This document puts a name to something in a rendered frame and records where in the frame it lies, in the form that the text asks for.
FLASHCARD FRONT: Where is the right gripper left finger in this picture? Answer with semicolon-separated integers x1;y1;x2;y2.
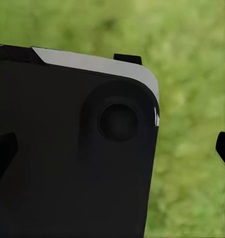
0;132;19;179

